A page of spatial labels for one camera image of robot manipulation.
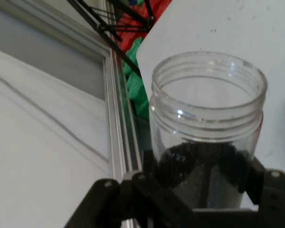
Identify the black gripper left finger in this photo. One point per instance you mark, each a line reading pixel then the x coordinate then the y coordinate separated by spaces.
pixel 142 199

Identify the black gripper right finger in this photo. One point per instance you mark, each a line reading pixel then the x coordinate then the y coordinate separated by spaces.
pixel 278 202

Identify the black seeds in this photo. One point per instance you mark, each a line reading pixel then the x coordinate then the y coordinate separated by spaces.
pixel 194 164

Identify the clear plastic jar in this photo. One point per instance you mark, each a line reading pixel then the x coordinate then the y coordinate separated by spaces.
pixel 204 123

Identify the green foam puzzle piece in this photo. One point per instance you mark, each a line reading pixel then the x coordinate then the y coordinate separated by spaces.
pixel 137 95
pixel 133 50

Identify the black tripod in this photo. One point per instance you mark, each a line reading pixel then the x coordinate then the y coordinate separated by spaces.
pixel 129 64

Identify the red foam puzzle piece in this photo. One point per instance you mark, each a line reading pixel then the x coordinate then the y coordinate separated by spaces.
pixel 133 35

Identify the aluminium rail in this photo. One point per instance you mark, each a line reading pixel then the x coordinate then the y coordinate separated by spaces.
pixel 118 118

